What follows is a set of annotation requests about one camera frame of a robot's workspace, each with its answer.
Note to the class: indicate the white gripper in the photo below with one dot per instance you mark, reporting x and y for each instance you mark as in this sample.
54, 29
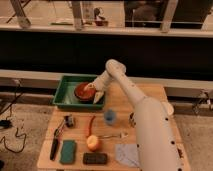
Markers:
100, 83

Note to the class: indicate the red bowl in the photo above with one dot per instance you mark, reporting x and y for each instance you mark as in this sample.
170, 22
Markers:
83, 93

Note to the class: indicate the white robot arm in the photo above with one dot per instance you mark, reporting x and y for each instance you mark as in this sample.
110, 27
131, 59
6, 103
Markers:
157, 150

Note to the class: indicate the green plastic tray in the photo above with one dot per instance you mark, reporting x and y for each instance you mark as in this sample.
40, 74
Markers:
65, 98

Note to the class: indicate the blue plastic cup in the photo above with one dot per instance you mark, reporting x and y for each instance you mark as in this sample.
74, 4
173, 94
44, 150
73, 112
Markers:
109, 117

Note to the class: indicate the wooden table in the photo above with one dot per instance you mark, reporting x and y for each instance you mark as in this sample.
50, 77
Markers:
117, 101

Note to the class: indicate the silver fork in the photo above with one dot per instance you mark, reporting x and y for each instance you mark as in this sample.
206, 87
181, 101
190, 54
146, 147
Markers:
119, 135

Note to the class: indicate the yellow apple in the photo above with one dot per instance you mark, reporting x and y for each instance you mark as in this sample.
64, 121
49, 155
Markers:
93, 143

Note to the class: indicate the green sponge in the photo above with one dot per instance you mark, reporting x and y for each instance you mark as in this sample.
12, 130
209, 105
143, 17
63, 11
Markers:
68, 150

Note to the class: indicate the black rectangular block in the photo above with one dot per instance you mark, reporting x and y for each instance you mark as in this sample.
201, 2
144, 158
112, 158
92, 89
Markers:
95, 158

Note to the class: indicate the blue-grey cloth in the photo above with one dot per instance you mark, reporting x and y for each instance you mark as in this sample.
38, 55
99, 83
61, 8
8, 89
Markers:
126, 154

